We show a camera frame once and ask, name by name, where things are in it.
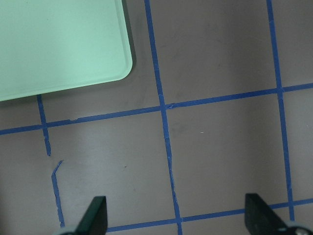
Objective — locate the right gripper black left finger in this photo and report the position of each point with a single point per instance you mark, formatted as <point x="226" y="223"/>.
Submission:
<point x="95" y="219"/>

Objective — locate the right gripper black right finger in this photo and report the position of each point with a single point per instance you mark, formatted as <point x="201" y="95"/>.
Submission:
<point x="260" y="219"/>

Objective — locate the light green plastic tray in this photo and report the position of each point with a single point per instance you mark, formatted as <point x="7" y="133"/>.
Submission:
<point x="54" y="45"/>

